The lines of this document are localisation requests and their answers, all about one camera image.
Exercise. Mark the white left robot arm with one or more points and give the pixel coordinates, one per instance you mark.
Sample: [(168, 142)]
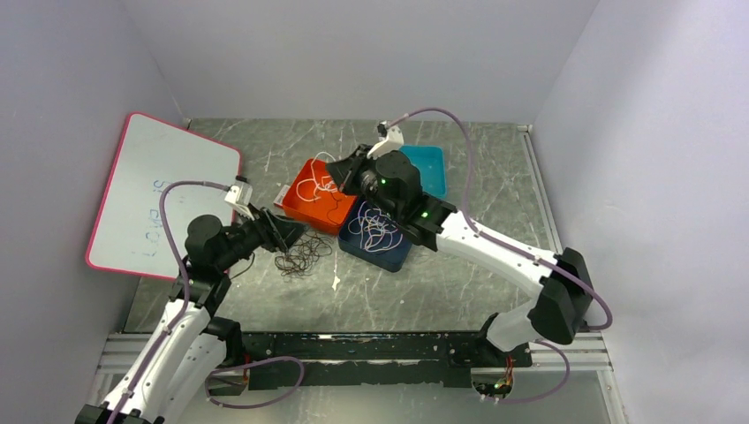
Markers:
[(191, 340)]

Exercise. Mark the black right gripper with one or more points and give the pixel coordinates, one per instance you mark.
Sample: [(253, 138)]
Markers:
[(344, 171)]

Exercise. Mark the orange plastic bin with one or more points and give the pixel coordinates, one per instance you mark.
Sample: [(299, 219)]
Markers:
[(314, 199)]

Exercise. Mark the dark blue plastic bin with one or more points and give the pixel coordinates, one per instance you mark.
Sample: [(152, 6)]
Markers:
[(370, 235)]

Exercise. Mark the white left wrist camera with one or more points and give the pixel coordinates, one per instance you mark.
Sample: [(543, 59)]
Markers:
[(238, 197)]

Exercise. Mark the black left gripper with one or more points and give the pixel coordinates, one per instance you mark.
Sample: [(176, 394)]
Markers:
[(276, 233)]

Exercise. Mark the teal plastic bin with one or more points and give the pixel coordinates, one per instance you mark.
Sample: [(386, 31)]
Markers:
[(429, 160)]

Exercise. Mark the pink-framed whiteboard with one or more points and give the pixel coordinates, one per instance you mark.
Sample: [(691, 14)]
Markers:
[(155, 179)]

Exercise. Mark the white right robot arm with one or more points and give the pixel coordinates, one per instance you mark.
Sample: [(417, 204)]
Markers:
[(557, 285)]

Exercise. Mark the red and white small box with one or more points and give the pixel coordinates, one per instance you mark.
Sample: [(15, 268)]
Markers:
[(278, 201)]

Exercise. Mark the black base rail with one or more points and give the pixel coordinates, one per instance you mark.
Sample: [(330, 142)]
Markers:
[(451, 358)]

